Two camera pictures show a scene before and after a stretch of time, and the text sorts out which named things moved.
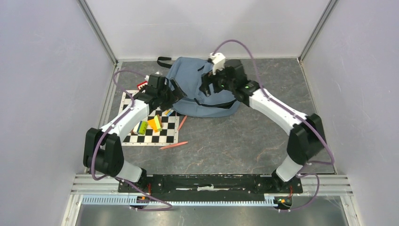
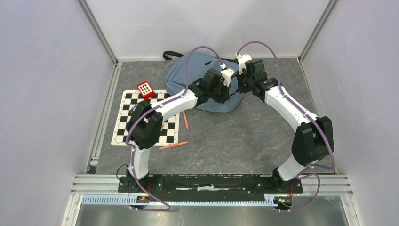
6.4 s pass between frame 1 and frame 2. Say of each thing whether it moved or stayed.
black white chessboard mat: stayed
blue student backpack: moved
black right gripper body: moved
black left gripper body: moved
